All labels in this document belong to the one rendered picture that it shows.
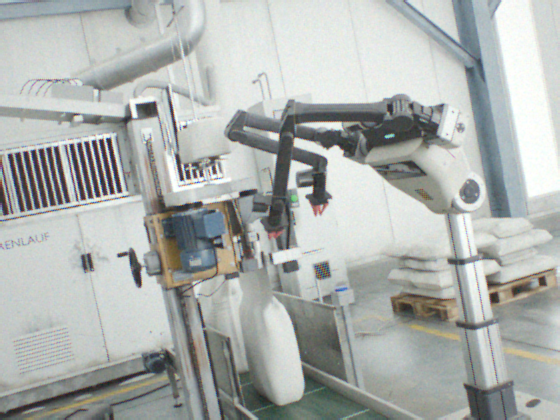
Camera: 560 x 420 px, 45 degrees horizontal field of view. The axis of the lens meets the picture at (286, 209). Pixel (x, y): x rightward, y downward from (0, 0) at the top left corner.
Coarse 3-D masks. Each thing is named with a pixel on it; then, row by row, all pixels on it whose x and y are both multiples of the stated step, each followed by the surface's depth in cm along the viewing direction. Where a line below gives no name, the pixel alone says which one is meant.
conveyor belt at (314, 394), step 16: (240, 384) 348; (304, 384) 327; (320, 384) 322; (256, 400) 317; (304, 400) 304; (320, 400) 299; (336, 400) 295; (352, 400) 291; (256, 416) 295; (272, 416) 291; (288, 416) 288; (304, 416) 284; (320, 416) 280; (336, 416) 277; (352, 416) 273; (368, 416) 270
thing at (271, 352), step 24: (264, 264) 301; (240, 288) 343; (264, 288) 308; (240, 312) 326; (264, 312) 301; (264, 336) 301; (288, 336) 302; (264, 360) 303; (288, 360) 301; (264, 384) 310; (288, 384) 301
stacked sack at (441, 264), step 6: (408, 258) 577; (414, 258) 567; (444, 258) 545; (402, 264) 591; (408, 264) 577; (414, 264) 567; (420, 264) 555; (426, 264) 546; (432, 264) 541; (438, 264) 542; (444, 264) 543; (432, 270) 544
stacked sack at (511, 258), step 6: (516, 252) 575; (522, 252) 577; (528, 252) 578; (534, 252) 580; (486, 258) 585; (492, 258) 577; (498, 258) 570; (504, 258) 569; (510, 258) 570; (516, 258) 573; (522, 258) 576; (498, 264) 576
